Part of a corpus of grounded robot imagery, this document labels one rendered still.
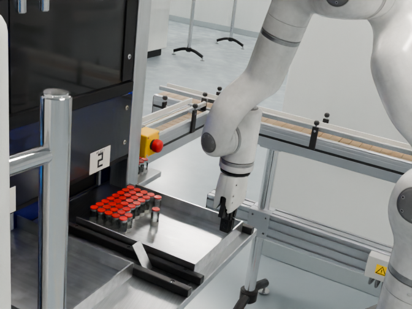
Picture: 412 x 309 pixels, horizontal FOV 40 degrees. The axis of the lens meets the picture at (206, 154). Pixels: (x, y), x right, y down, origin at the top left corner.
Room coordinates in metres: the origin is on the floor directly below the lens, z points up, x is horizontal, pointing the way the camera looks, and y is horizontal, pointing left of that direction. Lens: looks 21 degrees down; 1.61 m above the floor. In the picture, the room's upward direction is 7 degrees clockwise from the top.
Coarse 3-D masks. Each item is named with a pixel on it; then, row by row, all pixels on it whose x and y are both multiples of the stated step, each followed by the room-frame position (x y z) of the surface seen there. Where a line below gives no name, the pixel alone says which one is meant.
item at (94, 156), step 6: (102, 150) 1.38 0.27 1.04; (108, 150) 1.40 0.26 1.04; (90, 156) 1.34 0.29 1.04; (96, 156) 1.36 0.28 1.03; (108, 156) 1.41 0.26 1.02; (90, 162) 1.34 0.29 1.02; (96, 162) 1.36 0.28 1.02; (102, 162) 1.39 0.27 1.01; (108, 162) 1.41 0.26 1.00; (90, 168) 1.34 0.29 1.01; (96, 168) 1.36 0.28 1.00; (102, 168) 1.39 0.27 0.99; (90, 174) 1.34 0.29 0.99
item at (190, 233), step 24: (144, 216) 1.35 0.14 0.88; (168, 216) 1.37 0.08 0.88; (192, 216) 1.39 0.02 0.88; (216, 216) 1.36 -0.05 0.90; (120, 240) 1.19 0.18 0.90; (144, 240) 1.23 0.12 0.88; (168, 240) 1.24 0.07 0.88; (192, 240) 1.26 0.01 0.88; (216, 240) 1.27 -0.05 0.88; (192, 264) 1.10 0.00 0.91
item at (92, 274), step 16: (32, 224) 1.19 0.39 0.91; (16, 240) 1.16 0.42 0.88; (32, 240) 1.17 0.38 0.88; (16, 256) 1.09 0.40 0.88; (32, 256) 1.10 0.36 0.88; (80, 256) 1.12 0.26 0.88; (96, 256) 1.11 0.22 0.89; (112, 256) 1.09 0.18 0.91; (16, 272) 1.03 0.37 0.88; (32, 272) 1.04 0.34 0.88; (80, 272) 1.06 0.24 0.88; (96, 272) 1.07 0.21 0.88; (112, 272) 1.08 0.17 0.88; (128, 272) 1.06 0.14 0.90; (16, 288) 0.98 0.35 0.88; (32, 288) 0.98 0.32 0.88; (80, 288) 1.00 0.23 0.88; (96, 288) 1.01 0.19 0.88; (112, 288) 1.01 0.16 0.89; (16, 304) 0.93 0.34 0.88; (32, 304) 0.93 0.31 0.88; (80, 304) 0.91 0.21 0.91; (96, 304) 0.96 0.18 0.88
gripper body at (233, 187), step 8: (224, 176) 1.25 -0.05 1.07; (232, 176) 1.25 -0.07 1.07; (240, 176) 1.25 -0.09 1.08; (224, 184) 1.25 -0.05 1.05; (232, 184) 1.24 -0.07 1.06; (240, 184) 1.26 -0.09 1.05; (216, 192) 1.25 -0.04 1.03; (224, 192) 1.24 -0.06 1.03; (232, 192) 1.24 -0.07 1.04; (240, 192) 1.27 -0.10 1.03; (216, 200) 1.25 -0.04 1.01; (232, 200) 1.24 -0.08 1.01; (240, 200) 1.29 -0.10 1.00; (232, 208) 1.25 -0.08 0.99
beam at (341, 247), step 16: (208, 208) 2.24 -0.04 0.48; (240, 208) 2.19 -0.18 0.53; (256, 208) 2.16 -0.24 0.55; (272, 208) 2.18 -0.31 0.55; (256, 224) 2.14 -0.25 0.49; (272, 224) 2.11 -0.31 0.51; (288, 224) 2.10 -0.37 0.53; (304, 224) 2.07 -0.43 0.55; (320, 224) 2.09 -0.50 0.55; (272, 240) 2.11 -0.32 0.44; (288, 240) 2.08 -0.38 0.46; (304, 240) 2.05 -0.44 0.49; (320, 240) 2.02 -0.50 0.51; (336, 240) 2.00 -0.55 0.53; (352, 240) 1.99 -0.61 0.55; (368, 240) 2.01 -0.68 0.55; (320, 256) 2.02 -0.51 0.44; (336, 256) 1.99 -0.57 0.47; (352, 256) 1.98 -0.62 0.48
